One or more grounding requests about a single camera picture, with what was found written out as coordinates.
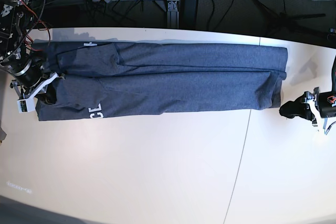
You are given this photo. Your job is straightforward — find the aluminium mounting bracket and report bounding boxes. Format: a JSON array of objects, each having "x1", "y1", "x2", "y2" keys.
[{"x1": 166, "y1": 0, "x2": 180, "y2": 29}]

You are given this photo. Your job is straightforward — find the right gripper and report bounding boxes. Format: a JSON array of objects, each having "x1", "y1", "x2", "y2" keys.
[{"x1": 9, "y1": 58, "x2": 57, "y2": 105}]

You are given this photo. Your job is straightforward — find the black power adapter brick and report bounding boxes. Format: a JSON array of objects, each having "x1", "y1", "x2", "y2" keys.
[{"x1": 180, "y1": 0, "x2": 198, "y2": 30}]

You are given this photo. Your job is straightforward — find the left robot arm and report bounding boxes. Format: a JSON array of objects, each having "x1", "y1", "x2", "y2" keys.
[{"x1": 279, "y1": 60, "x2": 335, "y2": 121}]

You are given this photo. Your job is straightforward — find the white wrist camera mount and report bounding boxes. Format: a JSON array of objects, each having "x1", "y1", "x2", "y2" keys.
[
  {"x1": 304, "y1": 91, "x2": 335, "y2": 135},
  {"x1": 17, "y1": 72, "x2": 59, "y2": 113}
]

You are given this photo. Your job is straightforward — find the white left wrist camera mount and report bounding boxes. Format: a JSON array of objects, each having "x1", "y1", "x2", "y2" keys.
[{"x1": 304, "y1": 91, "x2": 335, "y2": 135}]

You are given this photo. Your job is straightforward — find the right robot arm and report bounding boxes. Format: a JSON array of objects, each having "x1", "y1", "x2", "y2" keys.
[{"x1": 1, "y1": 0, "x2": 56, "y2": 111}]

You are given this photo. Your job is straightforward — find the black tripod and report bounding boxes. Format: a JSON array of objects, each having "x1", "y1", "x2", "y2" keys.
[{"x1": 251, "y1": 0, "x2": 335, "y2": 43}]

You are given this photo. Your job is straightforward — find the blue grey T-shirt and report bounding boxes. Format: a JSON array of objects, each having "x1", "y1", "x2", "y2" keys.
[{"x1": 36, "y1": 42, "x2": 288, "y2": 121}]

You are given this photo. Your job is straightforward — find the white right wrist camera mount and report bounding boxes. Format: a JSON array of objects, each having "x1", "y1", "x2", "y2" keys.
[{"x1": 17, "y1": 72, "x2": 59, "y2": 113}]

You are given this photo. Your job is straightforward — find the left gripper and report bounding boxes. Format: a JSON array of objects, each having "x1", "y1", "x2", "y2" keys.
[{"x1": 279, "y1": 88, "x2": 335, "y2": 119}]

